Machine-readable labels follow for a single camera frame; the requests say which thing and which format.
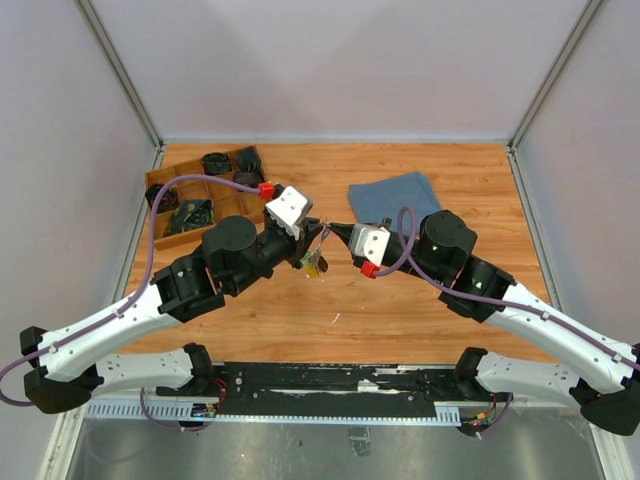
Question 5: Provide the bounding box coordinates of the large keyring with tagged keys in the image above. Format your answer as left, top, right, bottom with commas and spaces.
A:
301, 222, 331, 278

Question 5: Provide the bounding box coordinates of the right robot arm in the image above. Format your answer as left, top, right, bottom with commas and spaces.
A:
329, 210, 639, 436

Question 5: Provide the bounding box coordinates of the rolled dark tie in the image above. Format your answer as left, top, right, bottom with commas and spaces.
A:
201, 152, 232, 176

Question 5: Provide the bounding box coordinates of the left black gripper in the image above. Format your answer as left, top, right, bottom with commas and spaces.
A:
230, 204, 325, 295

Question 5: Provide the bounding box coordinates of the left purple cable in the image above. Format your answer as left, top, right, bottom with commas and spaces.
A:
0, 174, 271, 434

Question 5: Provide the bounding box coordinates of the rolled tie with red pattern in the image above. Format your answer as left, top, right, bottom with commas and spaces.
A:
144, 183, 180, 216

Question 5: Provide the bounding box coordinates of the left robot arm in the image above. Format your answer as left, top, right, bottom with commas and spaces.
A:
20, 216, 323, 414

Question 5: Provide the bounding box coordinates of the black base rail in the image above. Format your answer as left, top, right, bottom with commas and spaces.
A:
152, 362, 507, 420

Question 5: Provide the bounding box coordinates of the rolled black tie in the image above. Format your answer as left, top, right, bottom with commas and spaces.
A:
236, 146, 262, 173

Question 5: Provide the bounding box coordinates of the blue green patterned tie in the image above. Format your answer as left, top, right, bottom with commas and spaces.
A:
163, 199, 214, 237

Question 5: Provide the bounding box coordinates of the rolled brown-black tie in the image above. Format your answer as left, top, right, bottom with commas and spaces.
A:
233, 171, 264, 188

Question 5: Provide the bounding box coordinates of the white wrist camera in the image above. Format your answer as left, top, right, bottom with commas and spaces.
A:
348, 223, 391, 278
265, 186, 313, 240

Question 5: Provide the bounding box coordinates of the folded blue towel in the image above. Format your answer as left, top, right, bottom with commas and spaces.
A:
347, 172, 441, 223

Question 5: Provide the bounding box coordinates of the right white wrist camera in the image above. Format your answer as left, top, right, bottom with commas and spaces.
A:
348, 223, 391, 278

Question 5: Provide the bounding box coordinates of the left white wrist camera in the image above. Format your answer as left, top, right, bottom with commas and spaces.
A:
265, 186, 313, 240

